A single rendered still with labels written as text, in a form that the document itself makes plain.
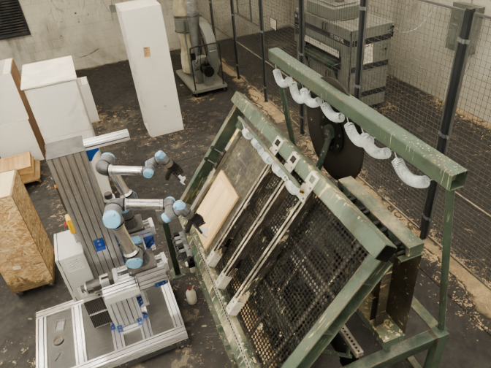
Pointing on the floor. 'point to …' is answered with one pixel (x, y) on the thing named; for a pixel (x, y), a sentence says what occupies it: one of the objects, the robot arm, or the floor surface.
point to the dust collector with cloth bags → (197, 51)
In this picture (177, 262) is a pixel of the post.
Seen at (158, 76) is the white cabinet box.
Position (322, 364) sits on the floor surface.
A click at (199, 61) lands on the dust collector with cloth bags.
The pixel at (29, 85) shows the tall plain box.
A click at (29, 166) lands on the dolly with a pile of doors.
